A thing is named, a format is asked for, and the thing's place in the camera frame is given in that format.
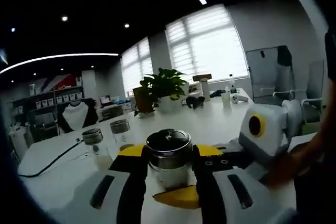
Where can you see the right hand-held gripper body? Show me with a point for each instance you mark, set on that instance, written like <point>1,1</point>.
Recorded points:
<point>275,129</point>

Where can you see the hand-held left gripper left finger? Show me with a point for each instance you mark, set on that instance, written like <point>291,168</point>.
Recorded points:
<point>71,208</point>

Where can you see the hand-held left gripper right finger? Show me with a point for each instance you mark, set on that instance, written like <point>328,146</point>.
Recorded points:
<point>262,208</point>

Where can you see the small glass seasoning bottle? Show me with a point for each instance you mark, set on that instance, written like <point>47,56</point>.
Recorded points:
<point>168,150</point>

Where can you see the medium glass seasoning bottle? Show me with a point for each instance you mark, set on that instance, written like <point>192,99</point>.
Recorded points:
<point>92,137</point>

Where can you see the tall brown-filled seasoning bottle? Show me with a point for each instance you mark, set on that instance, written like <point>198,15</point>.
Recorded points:
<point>119,127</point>

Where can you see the person's right hand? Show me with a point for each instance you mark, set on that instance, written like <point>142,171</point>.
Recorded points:
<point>288,166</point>

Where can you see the white handheld controller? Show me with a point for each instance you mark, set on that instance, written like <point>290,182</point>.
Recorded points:
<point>240,98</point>

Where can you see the white paper cup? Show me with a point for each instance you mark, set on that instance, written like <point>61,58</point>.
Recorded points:
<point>225,100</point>

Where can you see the grey whiteboard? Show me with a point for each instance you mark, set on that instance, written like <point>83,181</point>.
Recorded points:
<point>262,72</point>

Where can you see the white office chair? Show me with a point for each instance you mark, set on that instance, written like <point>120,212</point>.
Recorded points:
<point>316,77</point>

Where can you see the dark blue cloth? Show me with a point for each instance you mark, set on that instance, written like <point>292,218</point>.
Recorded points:
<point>216,94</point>

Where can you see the grey headphones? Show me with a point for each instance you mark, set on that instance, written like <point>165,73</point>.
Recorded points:
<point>194,102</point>

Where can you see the dark hanging jacket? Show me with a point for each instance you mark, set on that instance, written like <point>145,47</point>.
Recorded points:
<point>284,56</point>

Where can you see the tall white carton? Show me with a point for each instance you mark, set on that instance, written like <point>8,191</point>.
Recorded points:
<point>205,91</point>

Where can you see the white plant pot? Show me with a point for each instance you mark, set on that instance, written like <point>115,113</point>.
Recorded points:
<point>169,106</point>

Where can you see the flat cardboard box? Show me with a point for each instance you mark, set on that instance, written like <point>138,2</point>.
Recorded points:
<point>202,77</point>

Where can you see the wide window with blinds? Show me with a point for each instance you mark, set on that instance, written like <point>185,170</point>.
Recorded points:
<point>210,51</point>

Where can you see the brown cardboard box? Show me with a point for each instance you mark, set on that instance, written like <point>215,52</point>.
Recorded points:
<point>141,100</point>

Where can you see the row of white storage boxes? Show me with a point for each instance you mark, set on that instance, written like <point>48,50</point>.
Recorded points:
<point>58,100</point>

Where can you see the large green leafy plant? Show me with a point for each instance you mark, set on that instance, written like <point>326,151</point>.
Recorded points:
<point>162,82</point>

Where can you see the small lit monitor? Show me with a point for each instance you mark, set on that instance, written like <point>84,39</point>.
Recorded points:
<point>107,100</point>

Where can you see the narrow window with blinds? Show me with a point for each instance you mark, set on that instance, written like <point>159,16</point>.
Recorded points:
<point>136,64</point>

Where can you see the round ceiling downlights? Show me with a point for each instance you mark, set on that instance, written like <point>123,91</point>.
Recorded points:
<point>64,18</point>

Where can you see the wall storage shelf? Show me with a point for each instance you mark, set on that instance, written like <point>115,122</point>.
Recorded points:
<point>65,87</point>

